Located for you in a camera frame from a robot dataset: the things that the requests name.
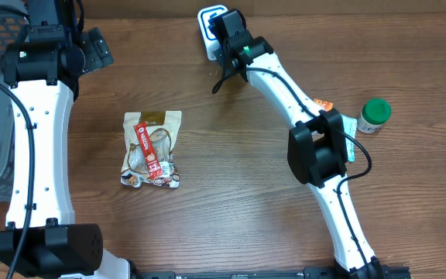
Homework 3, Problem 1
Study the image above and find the beige PanTree snack pouch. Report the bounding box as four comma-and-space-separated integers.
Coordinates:
120, 111, 182, 188

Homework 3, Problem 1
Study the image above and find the orange snack box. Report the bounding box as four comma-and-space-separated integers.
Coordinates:
313, 98, 333, 112

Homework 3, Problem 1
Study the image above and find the red Nescafe coffee stick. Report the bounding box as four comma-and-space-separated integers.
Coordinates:
134, 122, 163, 180

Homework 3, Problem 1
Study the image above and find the teal tissue pack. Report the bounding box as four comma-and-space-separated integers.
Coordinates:
341, 115, 358, 162

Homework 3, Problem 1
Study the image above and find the green lid jar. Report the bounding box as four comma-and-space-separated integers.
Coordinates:
357, 98, 392, 133

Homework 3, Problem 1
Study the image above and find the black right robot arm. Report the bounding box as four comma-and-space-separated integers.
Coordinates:
198, 5, 385, 278

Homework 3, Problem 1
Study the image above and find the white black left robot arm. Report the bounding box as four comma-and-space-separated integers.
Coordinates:
0, 0, 137, 278

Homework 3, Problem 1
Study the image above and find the white barcode scanner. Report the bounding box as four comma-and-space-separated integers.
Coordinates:
197, 5, 228, 60

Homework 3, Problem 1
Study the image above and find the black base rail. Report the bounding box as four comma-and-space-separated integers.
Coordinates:
129, 265, 413, 279

